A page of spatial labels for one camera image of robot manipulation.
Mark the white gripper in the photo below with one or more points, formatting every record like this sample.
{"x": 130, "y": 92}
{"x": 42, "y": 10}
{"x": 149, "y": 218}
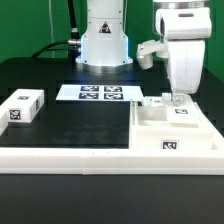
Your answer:
{"x": 184, "y": 67}

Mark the white cabinet door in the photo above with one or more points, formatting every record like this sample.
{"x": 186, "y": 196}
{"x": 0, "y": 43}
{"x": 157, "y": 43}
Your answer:
{"x": 152, "y": 101}
{"x": 184, "y": 114}

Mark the white cabinet body box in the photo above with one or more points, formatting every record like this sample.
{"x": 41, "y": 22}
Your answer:
{"x": 150, "y": 130}

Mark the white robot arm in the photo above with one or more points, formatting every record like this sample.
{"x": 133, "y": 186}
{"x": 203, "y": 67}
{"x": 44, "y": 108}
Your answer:
{"x": 120, "y": 32}

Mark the white cabinet top block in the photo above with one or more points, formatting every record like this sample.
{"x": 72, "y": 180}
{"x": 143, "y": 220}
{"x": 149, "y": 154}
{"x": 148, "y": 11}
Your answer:
{"x": 23, "y": 105}

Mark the white marker sheet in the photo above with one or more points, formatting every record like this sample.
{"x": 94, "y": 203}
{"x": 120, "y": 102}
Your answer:
{"x": 69, "y": 92}

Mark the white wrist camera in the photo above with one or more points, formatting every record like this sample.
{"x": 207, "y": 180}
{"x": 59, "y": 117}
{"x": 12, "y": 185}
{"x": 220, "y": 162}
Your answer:
{"x": 145, "y": 51}

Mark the white L-shaped fence frame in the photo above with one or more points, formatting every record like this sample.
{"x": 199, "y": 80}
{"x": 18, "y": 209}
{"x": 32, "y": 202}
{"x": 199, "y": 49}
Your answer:
{"x": 19, "y": 157}

